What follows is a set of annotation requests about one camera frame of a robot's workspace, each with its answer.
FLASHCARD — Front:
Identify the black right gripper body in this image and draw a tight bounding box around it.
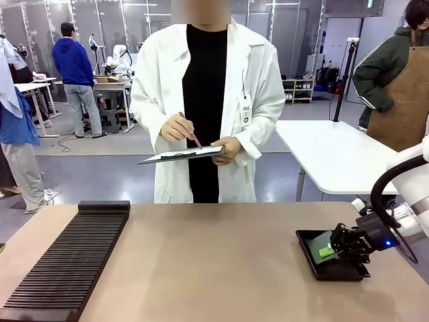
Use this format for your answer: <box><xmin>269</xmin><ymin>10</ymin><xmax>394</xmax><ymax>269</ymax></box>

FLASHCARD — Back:
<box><xmin>354</xmin><ymin>213</ymin><xmax>400</xmax><ymax>253</ymax></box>

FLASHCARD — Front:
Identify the black slotted PCB rack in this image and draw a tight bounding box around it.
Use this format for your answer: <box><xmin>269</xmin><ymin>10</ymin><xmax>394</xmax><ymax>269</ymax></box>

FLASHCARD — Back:
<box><xmin>0</xmin><ymin>200</ymin><xmax>131</xmax><ymax>322</ymax></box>

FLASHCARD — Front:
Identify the wooden low shelf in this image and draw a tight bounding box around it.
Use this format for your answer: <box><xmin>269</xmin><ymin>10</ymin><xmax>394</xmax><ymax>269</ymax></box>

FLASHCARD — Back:
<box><xmin>282</xmin><ymin>78</ymin><xmax>316</xmax><ymax>104</ymax></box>

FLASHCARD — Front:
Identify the grey clipboard with paper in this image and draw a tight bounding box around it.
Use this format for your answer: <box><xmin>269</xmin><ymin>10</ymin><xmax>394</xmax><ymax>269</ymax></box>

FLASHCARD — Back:
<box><xmin>137</xmin><ymin>145</ymin><xmax>225</xmax><ymax>165</ymax></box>

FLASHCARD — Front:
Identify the person in brown apron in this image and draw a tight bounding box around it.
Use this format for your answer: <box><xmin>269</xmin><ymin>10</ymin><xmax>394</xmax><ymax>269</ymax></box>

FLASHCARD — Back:
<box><xmin>352</xmin><ymin>0</ymin><xmax>429</xmax><ymax>209</ymax></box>

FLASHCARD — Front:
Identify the person in blue hoodie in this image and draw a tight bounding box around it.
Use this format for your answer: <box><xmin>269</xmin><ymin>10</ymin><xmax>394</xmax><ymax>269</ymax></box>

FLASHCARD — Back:
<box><xmin>52</xmin><ymin>21</ymin><xmax>105</xmax><ymax>139</ymax></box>

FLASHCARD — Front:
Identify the person's left forearm white sleeve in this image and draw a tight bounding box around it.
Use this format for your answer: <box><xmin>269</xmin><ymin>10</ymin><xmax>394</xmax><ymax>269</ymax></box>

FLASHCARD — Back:
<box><xmin>234</xmin><ymin>107</ymin><xmax>286</xmax><ymax>168</ymax></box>

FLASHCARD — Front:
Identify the white name badge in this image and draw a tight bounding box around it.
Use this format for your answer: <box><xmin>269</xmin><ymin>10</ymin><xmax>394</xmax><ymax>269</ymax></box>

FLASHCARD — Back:
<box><xmin>240</xmin><ymin>93</ymin><xmax>253</xmax><ymax>127</ymax></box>

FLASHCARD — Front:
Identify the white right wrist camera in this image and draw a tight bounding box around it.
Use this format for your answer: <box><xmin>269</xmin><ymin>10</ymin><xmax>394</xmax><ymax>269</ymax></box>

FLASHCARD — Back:
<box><xmin>350</xmin><ymin>197</ymin><xmax>373</xmax><ymax>217</ymax></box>

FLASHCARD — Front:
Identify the black plastic tray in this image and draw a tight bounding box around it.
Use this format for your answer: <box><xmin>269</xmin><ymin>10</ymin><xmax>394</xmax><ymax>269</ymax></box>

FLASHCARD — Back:
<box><xmin>295</xmin><ymin>229</ymin><xmax>371</xmax><ymax>282</ymax></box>

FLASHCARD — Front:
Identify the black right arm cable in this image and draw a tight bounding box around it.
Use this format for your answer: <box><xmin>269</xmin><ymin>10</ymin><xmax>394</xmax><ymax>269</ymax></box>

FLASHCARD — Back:
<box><xmin>369</xmin><ymin>152</ymin><xmax>427</xmax><ymax>237</ymax></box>

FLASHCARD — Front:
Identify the person's right hand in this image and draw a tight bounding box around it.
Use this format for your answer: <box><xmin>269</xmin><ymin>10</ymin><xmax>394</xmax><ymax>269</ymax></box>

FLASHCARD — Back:
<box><xmin>160</xmin><ymin>113</ymin><xmax>196</xmax><ymax>144</ymax></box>

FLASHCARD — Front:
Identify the black step stool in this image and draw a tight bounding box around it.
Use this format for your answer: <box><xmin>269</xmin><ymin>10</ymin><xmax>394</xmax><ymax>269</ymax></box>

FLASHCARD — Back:
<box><xmin>100</xmin><ymin>107</ymin><xmax>122</xmax><ymax>134</ymax></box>

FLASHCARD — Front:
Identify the white rounded table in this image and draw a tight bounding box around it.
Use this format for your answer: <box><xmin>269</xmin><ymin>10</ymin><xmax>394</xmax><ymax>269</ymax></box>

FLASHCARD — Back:
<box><xmin>274</xmin><ymin>119</ymin><xmax>408</xmax><ymax>203</ymax></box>

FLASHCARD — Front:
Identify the white background desk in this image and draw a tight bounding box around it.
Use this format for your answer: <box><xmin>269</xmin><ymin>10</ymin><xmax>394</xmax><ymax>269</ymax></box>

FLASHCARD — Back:
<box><xmin>13</xmin><ymin>76</ymin><xmax>64</xmax><ymax>138</ymax></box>

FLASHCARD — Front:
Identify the grey background workbench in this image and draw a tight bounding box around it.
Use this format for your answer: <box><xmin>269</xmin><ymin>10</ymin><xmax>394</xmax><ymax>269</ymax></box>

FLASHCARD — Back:
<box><xmin>92</xmin><ymin>77</ymin><xmax>135</xmax><ymax>134</ymax></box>

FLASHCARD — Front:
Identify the black floor cable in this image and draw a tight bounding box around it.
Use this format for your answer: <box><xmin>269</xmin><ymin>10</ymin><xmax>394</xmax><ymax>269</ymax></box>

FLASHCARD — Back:
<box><xmin>49</xmin><ymin>131</ymin><xmax>80</xmax><ymax>154</ymax></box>

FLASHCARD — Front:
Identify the green printed circuit board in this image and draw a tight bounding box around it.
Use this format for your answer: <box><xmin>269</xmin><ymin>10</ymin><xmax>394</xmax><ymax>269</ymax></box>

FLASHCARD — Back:
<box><xmin>308</xmin><ymin>231</ymin><xmax>346</xmax><ymax>266</ymax></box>

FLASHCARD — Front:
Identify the person in white lab coat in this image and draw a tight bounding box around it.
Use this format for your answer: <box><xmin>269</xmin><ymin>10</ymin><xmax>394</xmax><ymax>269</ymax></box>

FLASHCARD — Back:
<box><xmin>129</xmin><ymin>0</ymin><xmax>286</xmax><ymax>205</ymax></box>

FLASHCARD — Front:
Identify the person in light blue shirt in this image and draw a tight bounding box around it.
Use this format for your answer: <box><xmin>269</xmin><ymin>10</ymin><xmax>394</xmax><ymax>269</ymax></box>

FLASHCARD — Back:
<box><xmin>0</xmin><ymin>35</ymin><xmax>56</xmax><ymax>215</ymax></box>

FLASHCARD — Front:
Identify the person's right forearm white sleeve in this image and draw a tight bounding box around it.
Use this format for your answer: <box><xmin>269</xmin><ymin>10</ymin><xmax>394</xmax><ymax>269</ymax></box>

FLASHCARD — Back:
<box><xmin>129</xmin><ymin>93</ymin><xmax>170</xmax><ymax>138</ymax></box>

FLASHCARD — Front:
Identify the black tripod pole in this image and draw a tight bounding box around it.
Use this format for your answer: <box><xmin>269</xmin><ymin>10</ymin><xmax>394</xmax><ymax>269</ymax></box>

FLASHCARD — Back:
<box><xmin>332</xmin><ymin>38</ymin><xmax>360</xmax><ymax>123</ymax></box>

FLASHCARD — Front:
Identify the person's left hand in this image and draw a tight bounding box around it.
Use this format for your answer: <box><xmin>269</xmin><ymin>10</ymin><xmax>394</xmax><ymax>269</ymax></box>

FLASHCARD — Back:
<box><xmin>210</xmin><ymin>136</ymin><xmax>242</xmax><ymax>166</ymax></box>

